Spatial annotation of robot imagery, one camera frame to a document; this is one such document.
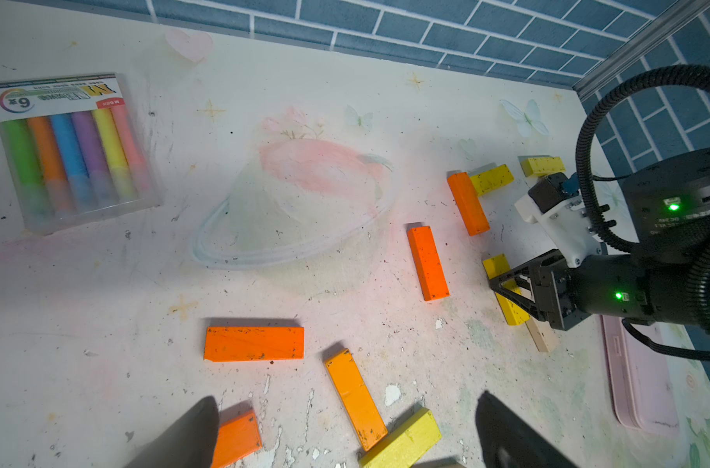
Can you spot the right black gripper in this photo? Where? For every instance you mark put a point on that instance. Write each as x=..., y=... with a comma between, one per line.
x=549, y=279

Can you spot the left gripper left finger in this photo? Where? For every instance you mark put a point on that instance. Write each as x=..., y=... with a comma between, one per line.
x=189, y=442

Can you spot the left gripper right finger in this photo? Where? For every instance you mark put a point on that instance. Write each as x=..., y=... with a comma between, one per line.
x=508, y=441

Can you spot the natural wood block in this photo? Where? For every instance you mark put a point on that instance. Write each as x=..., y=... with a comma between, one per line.
x=543, y=335

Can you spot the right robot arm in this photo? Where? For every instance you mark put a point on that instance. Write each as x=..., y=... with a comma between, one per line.
x=657, y=286

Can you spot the orange block lower left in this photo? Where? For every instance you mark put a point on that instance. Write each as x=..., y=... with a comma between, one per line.
x=237, y=439

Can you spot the orange block top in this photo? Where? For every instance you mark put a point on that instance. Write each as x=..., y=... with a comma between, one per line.
x=469, y=206

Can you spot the orange block centre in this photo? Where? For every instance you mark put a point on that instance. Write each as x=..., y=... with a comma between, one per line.
x=427, y=263

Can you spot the orange block upper left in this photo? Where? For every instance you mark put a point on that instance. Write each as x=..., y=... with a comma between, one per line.
x=247, y=344

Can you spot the pink plastic tray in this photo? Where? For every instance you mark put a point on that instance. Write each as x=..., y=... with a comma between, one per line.
x=642, y=393

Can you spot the amber orange block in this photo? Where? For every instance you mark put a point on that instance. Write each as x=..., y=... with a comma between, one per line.
x=357, y=399

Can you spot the highlighter marker pack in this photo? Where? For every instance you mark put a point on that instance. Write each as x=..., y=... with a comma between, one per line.
x=72, y=152

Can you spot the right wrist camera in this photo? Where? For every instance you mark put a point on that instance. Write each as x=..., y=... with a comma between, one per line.
x=557, y=216

